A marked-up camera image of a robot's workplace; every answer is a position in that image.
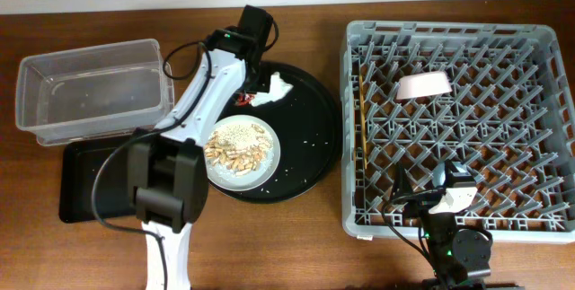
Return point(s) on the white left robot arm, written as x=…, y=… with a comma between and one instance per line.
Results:
x=167, y=174

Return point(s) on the round black tray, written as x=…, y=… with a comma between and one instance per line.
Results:
x=308, y=123

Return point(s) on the wooden chopstick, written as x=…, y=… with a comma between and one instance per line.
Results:
x=362, y=119

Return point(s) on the grey dishwasher rack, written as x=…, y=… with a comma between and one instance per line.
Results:
x=509, y=121

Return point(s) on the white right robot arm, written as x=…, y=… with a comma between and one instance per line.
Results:
x=458, y=254

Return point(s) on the white tissue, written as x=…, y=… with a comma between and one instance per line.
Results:
x=278, y=90

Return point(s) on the grey plate with food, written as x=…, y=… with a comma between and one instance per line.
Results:
x=242, y=153

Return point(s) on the clear plastic bin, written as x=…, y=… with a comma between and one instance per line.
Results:
x=87, y=93

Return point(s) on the red snack wrapper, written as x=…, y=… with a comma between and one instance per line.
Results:
x=243, y=99

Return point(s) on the black rectangular tray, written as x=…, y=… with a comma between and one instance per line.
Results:
x=81, y=162

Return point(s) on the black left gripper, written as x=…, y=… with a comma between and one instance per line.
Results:
x=256, y=89

